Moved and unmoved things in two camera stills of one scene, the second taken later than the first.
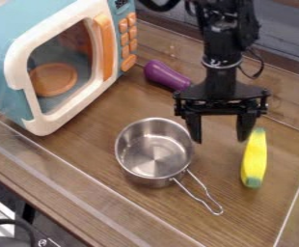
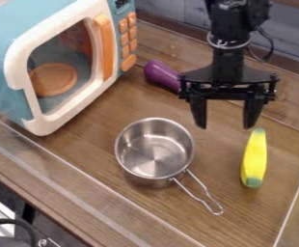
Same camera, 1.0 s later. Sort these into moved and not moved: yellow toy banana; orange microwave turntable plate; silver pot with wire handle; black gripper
Moved: black gripper
Not moved: silver pot with wire handle; orange microwave turntable plate; yellow toy banana
